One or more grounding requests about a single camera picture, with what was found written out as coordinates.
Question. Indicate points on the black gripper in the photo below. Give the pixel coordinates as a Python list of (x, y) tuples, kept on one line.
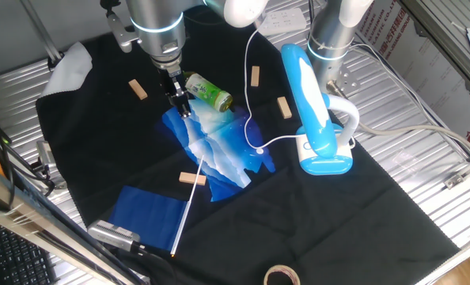
[(171, 81)]

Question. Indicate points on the blue flag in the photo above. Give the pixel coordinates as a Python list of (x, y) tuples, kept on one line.
[(148, 215)]

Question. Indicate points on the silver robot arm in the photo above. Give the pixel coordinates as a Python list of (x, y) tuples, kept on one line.
[(156, 20)]

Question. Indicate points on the green tea bottle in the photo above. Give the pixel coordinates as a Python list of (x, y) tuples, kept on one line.
[(207, 92)]

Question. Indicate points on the wooden block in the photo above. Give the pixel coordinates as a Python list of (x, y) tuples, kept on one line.
[(138, 89), (255, 76), (192, 178), (284, 107)]

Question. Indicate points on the white power strip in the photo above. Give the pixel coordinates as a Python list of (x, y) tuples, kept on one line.
[(286, 20)]

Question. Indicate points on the blue and white desk lamp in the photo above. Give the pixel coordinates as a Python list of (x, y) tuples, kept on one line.
[(318, 130)]

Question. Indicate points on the black cloth with mountain print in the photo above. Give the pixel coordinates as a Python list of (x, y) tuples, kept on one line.
[(298, 221)]

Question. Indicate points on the brown tape roll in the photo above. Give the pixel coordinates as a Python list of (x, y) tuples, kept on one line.
[(281, 269)]

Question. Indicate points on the black keyboard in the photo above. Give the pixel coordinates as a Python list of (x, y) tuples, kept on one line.
[(17, 257)]

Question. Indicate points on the clear plastic bag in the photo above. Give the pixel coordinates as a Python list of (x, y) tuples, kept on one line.
[(407, 158)]

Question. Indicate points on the cardboard panel with red print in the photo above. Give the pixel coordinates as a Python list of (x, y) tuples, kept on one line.
[(437, 79)]

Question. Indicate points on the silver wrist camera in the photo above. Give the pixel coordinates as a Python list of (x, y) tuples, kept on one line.
[(120, 31)]

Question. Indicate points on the aluminium frame beam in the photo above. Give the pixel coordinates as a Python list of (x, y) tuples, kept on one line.
[(41, 225), (41, 31), (448, 43)]

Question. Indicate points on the metal corner bracket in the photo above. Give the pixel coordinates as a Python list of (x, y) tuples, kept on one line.
[(456, 180)]

